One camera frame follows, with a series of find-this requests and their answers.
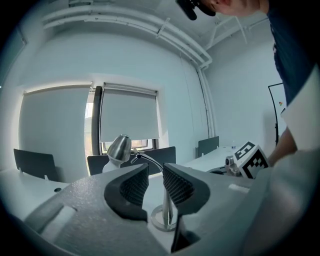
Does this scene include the narrow grey roller blind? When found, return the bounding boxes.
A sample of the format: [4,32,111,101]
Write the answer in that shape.
[99,83,160,144]

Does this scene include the long dark desk divider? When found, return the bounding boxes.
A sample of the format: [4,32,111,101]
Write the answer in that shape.
[86,146,177,176]

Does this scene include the navy shirt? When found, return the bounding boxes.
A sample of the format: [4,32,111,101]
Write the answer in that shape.
[266,0,320,107]

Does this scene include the person's right forearm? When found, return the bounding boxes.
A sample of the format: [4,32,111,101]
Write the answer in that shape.
[267,126,298,167]

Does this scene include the short dark desk divider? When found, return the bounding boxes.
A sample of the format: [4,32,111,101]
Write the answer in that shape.
[13,148,60,182]

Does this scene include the person's head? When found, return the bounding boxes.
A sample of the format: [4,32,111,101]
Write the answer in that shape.
[197,0,270,18]

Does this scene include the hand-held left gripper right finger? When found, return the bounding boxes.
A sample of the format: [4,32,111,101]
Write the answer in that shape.
[162,162,256,254]

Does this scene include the whiteboard with black frame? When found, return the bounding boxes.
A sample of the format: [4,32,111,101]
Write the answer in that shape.
[267,82,288,149]

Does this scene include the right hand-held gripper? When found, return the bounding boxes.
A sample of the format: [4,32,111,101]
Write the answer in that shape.
[224,141,270,180]

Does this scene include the black head camera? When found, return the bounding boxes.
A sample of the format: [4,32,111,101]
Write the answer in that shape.
[175,0,198,21]

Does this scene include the white pipe bundle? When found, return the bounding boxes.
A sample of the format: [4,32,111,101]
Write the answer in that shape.
[41,6,219,139]

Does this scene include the silver desk lamp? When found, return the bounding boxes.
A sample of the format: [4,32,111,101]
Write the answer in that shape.
[102,133,179,232]

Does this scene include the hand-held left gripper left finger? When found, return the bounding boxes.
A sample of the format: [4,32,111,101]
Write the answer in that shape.
[24,163,171,256]

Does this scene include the wide grey roller blind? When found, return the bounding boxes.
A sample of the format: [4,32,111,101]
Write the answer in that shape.
[18,84,94,176]

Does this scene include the window with dark frame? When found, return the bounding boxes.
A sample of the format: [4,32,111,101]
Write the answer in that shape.
[84,85,161,156]

